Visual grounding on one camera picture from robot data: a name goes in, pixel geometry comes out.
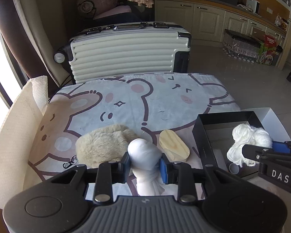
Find bear printed blanket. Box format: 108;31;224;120
27;72;242;199

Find black bin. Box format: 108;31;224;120
272;45;283;66

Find white knotted cloth bundle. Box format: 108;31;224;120
127;138;168;197

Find pink cushion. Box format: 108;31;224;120
93;5;133;21

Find oval wooden box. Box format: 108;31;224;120
159;130;191;162

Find black cardboard box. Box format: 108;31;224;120
193;111;275;181

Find white yarn bundle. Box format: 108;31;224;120
227;124;273;168

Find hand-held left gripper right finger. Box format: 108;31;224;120
159;156;244;204

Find light wooden table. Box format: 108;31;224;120
278;5;291;71

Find pack of water bottles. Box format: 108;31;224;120
222;29;263;62

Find white countertop appliance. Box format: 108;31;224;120
246;0;261;14

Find white ribbed suitcase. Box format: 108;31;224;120
54;22;192;84

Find clear snack jar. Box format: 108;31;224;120
274;13;289;30

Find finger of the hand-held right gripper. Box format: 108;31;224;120
241;144;274;162
272;140;291;153

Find metal keychain clip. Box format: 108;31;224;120
63;155;79;169

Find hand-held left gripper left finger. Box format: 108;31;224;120
45;152;131;205

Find beige plush toy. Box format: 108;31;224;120
75;124;139;168

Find white embossed paper towel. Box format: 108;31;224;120
30;76;49;112

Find beige canvas bag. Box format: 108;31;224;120
0;76;49;210

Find white cardboard box lid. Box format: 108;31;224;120
241;107;291;146

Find red green carton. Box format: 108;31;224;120
258;34;278;66

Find cream kitchen cabinets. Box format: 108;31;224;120
152;0;291;68

